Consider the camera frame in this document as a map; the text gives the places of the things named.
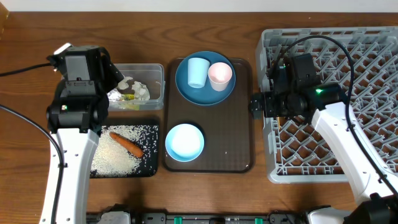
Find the orange carrot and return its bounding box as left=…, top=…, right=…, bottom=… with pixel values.
left=109, top=132, right=144, bottom=158

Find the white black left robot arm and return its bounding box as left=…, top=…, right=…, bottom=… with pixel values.
left=40, top=44, right=123, bottom=223

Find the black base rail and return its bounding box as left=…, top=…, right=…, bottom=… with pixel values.
left=86, top=203, right=352, bottom=224

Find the black tray with rice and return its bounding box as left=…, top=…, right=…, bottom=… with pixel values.
left=89, top=119, right=160, bottom=179

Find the light blue bowl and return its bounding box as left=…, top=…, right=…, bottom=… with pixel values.
left=165, top=123, right=205, bottom=162

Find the light blue cup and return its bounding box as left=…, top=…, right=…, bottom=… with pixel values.
left=188, top=57, right=210, bottom=88

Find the dark brown serving tray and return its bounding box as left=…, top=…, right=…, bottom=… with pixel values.
left=162, top=58, right=254, bottom=173

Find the dark blue plate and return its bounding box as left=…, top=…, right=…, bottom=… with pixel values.
left=175, top=51, right=236, bottom=106

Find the pile of white rice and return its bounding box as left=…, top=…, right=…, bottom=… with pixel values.
left=90, top=124, right=153, bottom=177

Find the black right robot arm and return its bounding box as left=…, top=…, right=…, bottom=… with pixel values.
left=249, top=83, right=397, bottom=223

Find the clear plastic waste bin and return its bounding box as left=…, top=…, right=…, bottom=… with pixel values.
left=115, top=63, right=165, bottom=111

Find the green snack wrapper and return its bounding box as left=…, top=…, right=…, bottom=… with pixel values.
left=108, top=89, right=139, bottom=111

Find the grey dishwasher rack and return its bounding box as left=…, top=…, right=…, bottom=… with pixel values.
left=255, top=27, right=397, bottom=184

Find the pink cup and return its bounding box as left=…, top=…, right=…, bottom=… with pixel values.
left=208, top=62, right=233, bottom=91

